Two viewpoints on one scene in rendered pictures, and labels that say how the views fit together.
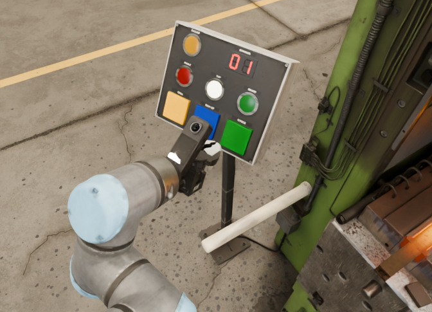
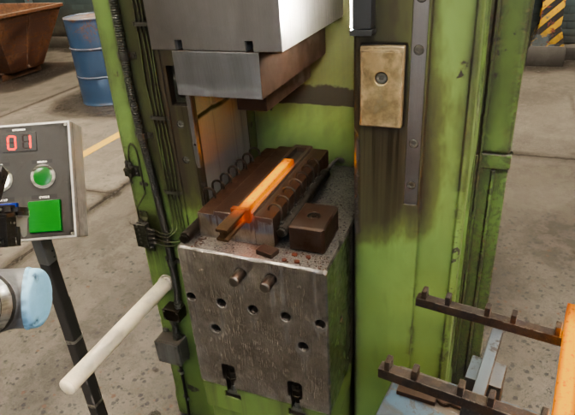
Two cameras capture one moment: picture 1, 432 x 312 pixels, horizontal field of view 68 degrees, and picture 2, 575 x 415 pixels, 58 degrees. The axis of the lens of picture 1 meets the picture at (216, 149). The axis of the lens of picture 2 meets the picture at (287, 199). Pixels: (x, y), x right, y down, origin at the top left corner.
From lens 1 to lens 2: 0.67 m
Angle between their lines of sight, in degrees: 35
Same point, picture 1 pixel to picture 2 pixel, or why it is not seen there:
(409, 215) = (232, 201)
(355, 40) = (120, 93)
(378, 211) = (208, 211)
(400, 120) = (188, 139)
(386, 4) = (122, 51)
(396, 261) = (228, 222)
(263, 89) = (52, 155)
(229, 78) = (12, 162)
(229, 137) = (38, 219)
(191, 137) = not seen: outside the picture
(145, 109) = not seen: outside the picture
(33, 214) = not seen: outside the picture
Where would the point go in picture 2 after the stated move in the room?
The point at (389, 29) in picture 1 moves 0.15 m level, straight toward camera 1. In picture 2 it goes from (137, 71) to (128, 86)
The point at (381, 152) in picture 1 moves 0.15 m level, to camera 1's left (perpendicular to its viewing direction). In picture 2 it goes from (195, 178) to (143, 196)
